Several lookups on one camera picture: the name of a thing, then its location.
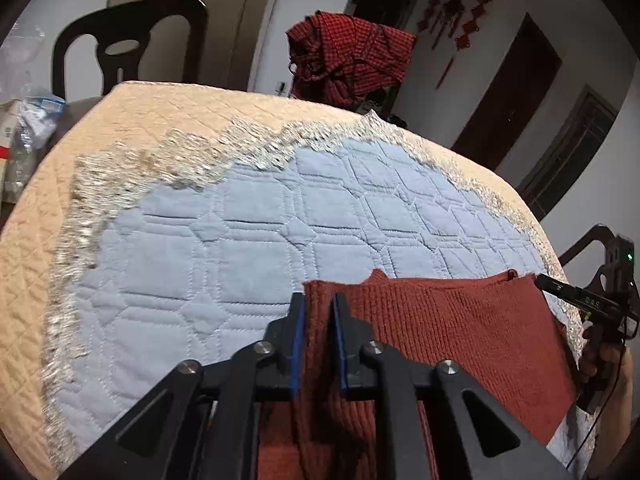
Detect rust red knit sweater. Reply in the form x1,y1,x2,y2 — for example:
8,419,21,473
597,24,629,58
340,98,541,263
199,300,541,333
258,269,576,479

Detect right hand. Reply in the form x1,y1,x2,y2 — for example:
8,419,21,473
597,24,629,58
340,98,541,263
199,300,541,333
578,325,634,477

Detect dark wooden chair right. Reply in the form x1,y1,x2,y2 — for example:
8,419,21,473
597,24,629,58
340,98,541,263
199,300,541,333
559,224,614,266

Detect dark wooden chair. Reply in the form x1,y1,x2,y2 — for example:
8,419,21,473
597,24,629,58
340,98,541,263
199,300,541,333
559,224,614,266
51,0,208,99

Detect quilted light blue table cover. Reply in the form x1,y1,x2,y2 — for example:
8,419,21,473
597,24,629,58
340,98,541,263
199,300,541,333
1,82,564,479

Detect dark framed window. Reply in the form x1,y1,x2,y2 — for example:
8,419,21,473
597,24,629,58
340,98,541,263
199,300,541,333
516,84,618,221

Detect dark red wooden door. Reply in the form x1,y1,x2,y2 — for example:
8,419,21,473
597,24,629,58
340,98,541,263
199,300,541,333
452,15,562,170

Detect red checked cloth pile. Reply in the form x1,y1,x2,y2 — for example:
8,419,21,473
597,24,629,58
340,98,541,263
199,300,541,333
286,11,416,112

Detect red Chinese knot decorations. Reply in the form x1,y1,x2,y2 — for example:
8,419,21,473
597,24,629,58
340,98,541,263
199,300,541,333
416,0,494,90

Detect clutter of bottles and bags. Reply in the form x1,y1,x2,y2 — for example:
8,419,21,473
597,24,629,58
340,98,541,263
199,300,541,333
1,23,66,204

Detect dark wooden chair left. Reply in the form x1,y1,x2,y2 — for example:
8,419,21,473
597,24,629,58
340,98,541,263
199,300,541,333
51,0,208,99

